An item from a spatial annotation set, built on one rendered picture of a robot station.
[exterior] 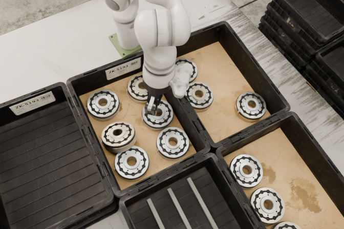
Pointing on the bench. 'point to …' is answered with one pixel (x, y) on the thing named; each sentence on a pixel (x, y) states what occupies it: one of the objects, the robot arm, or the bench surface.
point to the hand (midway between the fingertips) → (156, 101)
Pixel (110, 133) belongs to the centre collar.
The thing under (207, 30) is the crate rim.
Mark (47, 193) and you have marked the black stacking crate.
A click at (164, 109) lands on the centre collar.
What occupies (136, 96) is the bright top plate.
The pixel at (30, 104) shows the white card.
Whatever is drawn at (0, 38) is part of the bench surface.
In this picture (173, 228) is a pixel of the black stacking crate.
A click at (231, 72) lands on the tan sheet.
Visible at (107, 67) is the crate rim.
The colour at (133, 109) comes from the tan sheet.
